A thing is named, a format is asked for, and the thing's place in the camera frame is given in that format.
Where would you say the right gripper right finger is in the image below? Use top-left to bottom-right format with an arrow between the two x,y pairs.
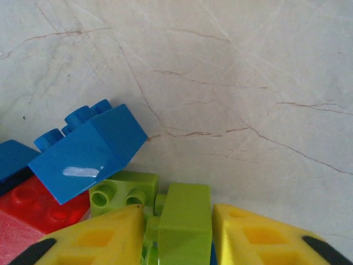
211,203 -> 353,265

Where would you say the blue lego brick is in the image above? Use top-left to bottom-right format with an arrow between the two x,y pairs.
0,139 -> 41,184
27,98 -> 149,205

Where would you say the red lego brick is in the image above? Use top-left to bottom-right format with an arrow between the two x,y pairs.
0,175 -> 92,265

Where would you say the green lego brick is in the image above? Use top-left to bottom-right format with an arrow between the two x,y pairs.
88,170 -> 159,219
142,182 -> 213,265

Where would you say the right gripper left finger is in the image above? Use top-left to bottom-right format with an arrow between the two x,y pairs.
8,205 -> 146,265

